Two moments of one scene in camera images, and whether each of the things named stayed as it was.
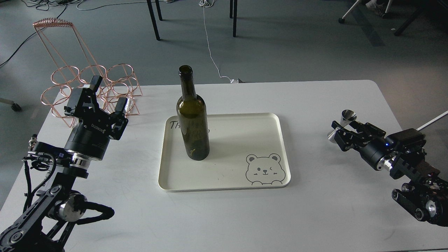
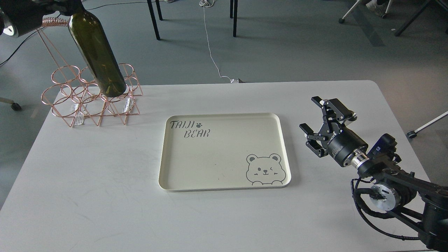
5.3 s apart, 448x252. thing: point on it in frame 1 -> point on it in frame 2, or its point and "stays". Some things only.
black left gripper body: x=90 y=138 -> x=65 y=7
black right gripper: x=373 y=151 -> x=344 y=142
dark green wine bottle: x=192 y=114 -> x=89 y=34
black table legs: x=157 y=35 stays
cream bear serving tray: x=248 y=152 stays
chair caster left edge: x=15 y=106 stays
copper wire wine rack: x=78 y=67 stays
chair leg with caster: x=437 y=118 stays
